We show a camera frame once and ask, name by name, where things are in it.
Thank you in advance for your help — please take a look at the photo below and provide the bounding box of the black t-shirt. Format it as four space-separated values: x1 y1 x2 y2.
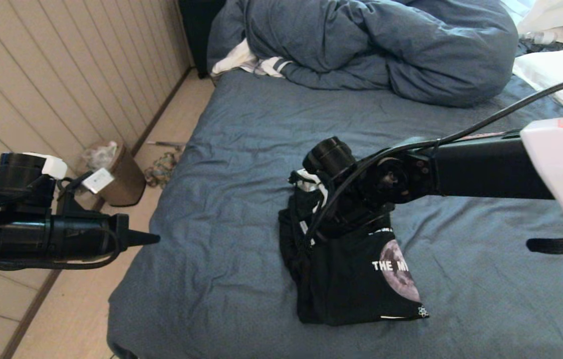
278 187 430 326

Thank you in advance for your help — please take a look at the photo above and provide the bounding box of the brown trash bin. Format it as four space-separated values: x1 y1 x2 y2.
82 144 147 208

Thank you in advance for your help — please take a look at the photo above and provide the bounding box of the small clutter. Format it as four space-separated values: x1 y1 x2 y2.
144 154 178 189

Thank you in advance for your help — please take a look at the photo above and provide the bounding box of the white plastic bin bag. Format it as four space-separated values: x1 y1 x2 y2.
85 141 120 170

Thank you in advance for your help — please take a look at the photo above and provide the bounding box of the crumpled blue duvet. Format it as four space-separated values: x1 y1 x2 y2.
207 0 519 108

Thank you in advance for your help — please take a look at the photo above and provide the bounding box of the blue bed sheet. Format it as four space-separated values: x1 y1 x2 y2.
107 69 563 359

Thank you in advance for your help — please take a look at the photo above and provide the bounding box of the white striped garment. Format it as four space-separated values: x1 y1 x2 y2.
212 40 292 79

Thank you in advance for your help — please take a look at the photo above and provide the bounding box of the white pillow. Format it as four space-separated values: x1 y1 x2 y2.
513 47 563 118

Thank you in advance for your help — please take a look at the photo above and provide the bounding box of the dark patterned cloth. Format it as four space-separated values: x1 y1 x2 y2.
518 40 563 55

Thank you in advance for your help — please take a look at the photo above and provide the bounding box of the black bedside cabinet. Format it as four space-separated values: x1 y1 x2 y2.
180 0 227 79

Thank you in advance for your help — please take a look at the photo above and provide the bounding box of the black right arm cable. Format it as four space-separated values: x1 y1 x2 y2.
303 73 563 248

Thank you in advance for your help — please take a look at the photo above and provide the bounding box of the black arm strap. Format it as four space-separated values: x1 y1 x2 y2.
527 236 563 256

